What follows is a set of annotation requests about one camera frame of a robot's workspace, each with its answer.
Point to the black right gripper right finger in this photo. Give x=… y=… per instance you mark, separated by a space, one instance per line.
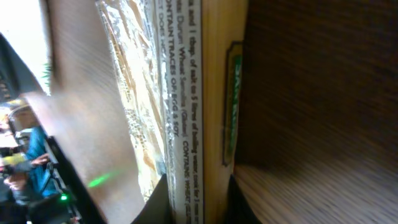
x=238 y=210

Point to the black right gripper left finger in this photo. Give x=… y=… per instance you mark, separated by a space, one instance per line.
x=157 y=209

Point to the orange spaghetti packet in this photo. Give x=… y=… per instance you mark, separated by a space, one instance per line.
x=178 y=67

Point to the grey plastic basket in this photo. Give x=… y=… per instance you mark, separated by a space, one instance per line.
x=16 y=78

